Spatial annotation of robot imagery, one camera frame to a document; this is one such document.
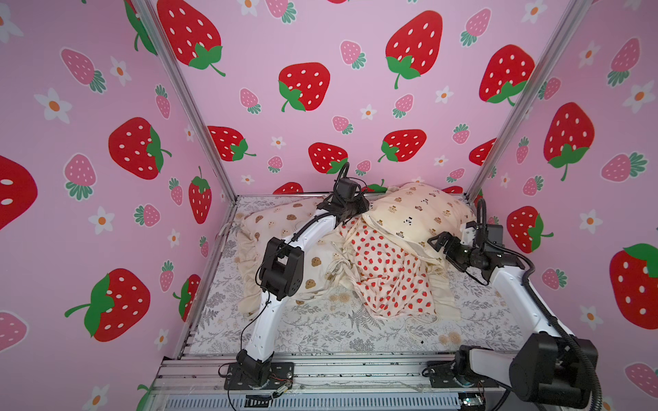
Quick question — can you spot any cream bear-print pillow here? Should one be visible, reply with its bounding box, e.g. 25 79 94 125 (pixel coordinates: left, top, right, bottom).
362 183 475 268

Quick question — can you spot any white strawberry-print pillowcase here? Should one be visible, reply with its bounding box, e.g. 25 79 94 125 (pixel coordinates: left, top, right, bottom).
338 217 461 320

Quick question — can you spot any cream cookie-print pillow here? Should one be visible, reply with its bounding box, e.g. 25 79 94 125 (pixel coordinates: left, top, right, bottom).
233 197 361 317

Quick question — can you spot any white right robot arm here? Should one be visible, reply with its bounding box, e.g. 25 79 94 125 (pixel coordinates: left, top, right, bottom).
428 221 603 410

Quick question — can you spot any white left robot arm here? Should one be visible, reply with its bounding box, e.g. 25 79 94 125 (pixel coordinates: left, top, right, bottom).
236 176 471 386

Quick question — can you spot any leaf-print table cloth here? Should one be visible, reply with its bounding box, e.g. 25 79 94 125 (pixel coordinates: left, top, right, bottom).
185 196 525 356

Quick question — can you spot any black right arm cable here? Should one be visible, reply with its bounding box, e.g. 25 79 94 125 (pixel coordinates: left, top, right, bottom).
475 197 603 411

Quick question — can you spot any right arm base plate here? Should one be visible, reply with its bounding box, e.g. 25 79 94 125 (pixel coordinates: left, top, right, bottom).
421 361 499 389

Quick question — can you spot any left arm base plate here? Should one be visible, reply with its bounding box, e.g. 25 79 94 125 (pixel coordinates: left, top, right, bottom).
224 362 295 390

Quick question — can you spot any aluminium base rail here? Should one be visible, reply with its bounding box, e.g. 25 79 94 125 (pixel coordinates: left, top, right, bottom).
144 352 537 410

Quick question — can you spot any aluminium frame post right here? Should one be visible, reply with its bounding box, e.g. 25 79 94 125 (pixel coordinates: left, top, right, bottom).
464 0 591 205

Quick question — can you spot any aluminium frame post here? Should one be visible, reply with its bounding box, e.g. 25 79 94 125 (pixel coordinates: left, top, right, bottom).
464 0 591 205
135 0 236 204

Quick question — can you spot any aluminium frame post left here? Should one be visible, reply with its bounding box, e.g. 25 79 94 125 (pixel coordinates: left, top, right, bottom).
135 0 236 204

